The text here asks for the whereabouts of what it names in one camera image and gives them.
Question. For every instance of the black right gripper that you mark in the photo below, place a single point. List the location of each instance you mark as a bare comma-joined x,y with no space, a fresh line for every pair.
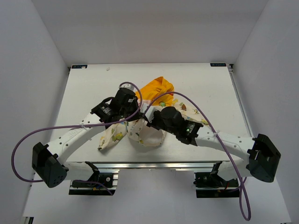
153,123

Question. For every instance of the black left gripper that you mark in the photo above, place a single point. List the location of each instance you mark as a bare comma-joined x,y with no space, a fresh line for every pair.
134,103

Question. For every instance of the cream dinosaur print baby jacket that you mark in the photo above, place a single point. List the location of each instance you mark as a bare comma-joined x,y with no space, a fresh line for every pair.
137,130

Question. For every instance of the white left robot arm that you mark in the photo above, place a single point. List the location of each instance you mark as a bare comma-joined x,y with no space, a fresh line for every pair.
50,160

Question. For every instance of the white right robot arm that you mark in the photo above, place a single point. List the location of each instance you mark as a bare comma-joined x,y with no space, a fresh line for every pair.
256,157

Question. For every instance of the blue left corner label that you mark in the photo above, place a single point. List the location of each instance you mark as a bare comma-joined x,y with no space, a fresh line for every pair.
79,66

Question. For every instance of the blue corner label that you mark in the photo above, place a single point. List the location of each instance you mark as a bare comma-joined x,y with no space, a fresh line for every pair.
218,64
79,66

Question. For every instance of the blue right corner label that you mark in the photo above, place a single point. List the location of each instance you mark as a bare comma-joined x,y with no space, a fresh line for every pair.
218,64

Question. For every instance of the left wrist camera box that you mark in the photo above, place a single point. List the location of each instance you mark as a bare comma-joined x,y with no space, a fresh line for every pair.
127,86

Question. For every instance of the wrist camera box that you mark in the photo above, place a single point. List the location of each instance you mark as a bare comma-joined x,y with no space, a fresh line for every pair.
127,86
147,112

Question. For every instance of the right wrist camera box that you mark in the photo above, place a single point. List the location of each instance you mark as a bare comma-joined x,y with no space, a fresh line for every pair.
147,112

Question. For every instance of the aluminium front table rail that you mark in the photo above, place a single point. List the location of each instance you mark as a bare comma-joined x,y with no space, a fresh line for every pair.
149,165

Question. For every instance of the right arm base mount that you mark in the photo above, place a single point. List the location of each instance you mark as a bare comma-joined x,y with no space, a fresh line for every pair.
208,187

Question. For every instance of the aluminium right side rail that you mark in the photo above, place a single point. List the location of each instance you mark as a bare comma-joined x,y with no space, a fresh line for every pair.
240,112

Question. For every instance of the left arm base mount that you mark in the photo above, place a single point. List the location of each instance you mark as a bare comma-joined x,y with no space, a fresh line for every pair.
103,184

